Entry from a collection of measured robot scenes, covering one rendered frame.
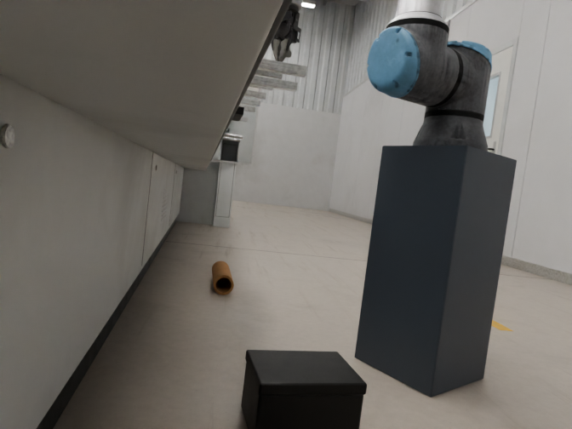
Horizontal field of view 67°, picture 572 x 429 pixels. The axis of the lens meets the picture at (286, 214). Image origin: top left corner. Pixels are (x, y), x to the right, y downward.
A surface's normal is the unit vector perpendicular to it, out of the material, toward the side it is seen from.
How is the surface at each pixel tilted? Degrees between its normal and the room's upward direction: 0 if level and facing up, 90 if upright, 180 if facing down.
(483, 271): 90
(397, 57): 95
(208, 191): 90
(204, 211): 90
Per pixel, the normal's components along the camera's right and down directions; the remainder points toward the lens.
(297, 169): 0.13, 0.07
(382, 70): -0.86, 0.01
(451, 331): 0.61, 0.12
